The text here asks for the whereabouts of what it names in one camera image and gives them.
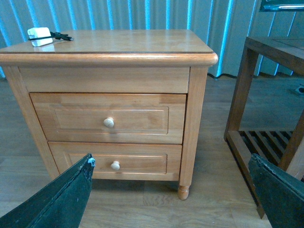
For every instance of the white charger block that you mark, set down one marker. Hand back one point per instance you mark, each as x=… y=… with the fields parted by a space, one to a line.
x=39 y=36

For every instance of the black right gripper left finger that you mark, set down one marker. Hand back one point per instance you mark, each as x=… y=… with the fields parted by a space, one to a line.
x=60 y=204

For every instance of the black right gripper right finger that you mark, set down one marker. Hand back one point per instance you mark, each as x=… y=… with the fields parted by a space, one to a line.
x=281 y=195

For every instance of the open floor socket box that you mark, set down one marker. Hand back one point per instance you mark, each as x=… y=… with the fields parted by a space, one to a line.
x=299 y=90

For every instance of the grey pleated curtain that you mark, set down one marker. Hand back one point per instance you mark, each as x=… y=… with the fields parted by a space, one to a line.
x=222 y=24

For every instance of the wooden drawer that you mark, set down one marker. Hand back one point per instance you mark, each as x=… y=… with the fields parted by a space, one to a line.
x=148 y=162
x=138 y=118

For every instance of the light wooden nightstand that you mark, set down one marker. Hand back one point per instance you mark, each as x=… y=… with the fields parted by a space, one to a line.
x=114 y=62

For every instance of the round wooden knob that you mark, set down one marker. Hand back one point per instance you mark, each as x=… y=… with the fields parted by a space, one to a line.
x=115 y=165
x=109 y=122

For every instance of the dark wooden side table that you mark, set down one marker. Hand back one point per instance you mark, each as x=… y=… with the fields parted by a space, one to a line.
x=265 y=117

